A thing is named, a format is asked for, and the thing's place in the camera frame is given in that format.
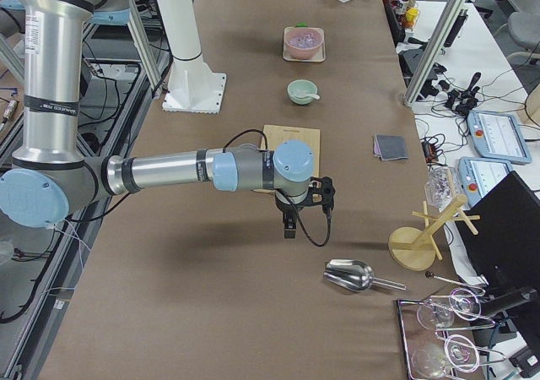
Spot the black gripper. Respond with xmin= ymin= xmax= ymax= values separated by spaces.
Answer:
xmin=274 ymin=188 xmax=309 ymax=239

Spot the white ceramic spoon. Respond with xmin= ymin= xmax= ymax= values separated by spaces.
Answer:
xmin=296 ymin=93 xmax=321 ymax=100

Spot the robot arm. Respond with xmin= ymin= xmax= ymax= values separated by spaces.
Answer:
xmin=1 ymin=0 xmax=319 ymax=237

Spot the metal ice scoop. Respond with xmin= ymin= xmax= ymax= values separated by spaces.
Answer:
xmin=323 ymin=258 xmax=407 ymax=292

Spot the mint green bowl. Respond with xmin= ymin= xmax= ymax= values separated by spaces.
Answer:
xmin=287 ymin=79 xmax=318 ymax=106

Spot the pink bowl of ice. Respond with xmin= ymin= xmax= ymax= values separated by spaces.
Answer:
xmin=283 ymin=27 xmax=324 ymax=60

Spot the bamboo cutting board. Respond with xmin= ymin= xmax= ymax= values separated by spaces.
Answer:
xmin=258 ymin=125 xmax=321 ymax=197

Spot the wooden cup rack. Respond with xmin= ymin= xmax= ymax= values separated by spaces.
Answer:
xmin=388 ymin=194 xmax=480 ymax=271

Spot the grey folded cloth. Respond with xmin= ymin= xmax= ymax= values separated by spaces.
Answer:
xmin=373 ymin=134 xmax=408 ymax=160

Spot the beige plastic tray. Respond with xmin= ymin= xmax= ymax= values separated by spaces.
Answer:
xmin=283 ymin=26 xmax=326 ymax=62

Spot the clear wine glass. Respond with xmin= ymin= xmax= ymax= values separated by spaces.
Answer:
xmin=417 ymin=288 xmax=481 ymax=330
xmin=410 ymin=334 xmax=480 ymax=379

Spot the blue teach pendant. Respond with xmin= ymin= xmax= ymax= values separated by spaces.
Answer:
xmin=467 ymin=110 xmax=532 ymax=165
xmin=458 ymin=156 xmax=513 ymax=207

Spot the black monitor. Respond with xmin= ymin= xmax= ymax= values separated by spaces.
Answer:
xmin=456 ymin=171 xmax=539 ymax=290

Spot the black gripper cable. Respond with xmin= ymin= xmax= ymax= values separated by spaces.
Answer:
xmin=227 ymin=128 xmax=337 ymax=248

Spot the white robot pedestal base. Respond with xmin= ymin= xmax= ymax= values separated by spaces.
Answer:
xmin=157 ymin=0 xmax=226 ymax=114

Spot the wire glass rack tray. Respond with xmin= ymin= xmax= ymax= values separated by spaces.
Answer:
xmin=396 ymin=287 xmax=510 ymax=379

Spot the aluminium frame post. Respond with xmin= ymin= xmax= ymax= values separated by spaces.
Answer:
xmin=403 ymin=0 xmax=465 ymax=107

